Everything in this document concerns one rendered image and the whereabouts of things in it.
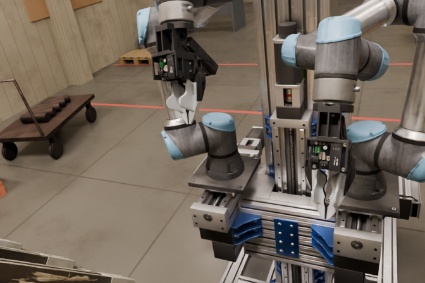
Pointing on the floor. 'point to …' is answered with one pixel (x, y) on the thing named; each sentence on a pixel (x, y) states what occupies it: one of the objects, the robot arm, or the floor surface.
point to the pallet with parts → (140, 55)
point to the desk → (238, 18)
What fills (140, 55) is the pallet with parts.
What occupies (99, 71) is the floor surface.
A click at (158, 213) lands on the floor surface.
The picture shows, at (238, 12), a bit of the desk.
